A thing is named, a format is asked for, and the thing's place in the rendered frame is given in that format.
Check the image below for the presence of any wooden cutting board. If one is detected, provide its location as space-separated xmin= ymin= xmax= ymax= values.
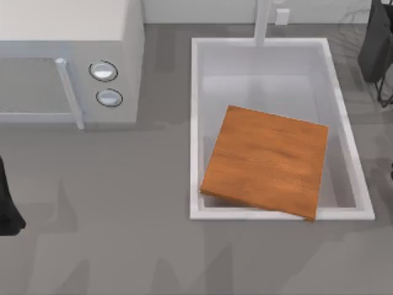
xmin=199 ymin=104 xmax=329 ymax=222

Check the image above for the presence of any small microwave knob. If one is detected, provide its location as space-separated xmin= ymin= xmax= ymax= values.
xmin=95 ymin=88 xmax=124 ymax=108

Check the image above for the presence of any pale microwave oven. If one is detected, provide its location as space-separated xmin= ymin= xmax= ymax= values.
xmin=0 ymin=0 xmax=145 ymax=132

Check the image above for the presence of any white sink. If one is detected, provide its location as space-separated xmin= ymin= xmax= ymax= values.
xmin=189 ymin=37 xmax=376 ymax=221

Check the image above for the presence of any large microwave knob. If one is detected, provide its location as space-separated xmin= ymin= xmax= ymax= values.
xmin=88 ymin=60 xmax=119 ymax=83

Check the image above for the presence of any tall white tap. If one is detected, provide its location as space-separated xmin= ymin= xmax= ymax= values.
xmin=253 ymin=0 xmax=285 ymax=47

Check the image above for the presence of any microwave oven door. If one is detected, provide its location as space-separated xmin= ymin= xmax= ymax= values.
xmin=0 ymin=42 xmax=83 ymax=124

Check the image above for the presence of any microwave door handle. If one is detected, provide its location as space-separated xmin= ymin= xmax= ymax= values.
xmin=55 ymin=57 xmax=85 ymax=130

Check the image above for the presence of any white wall socket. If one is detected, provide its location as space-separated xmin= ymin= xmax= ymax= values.
xmin=275 ymin=8 xmax=290 ymax=25

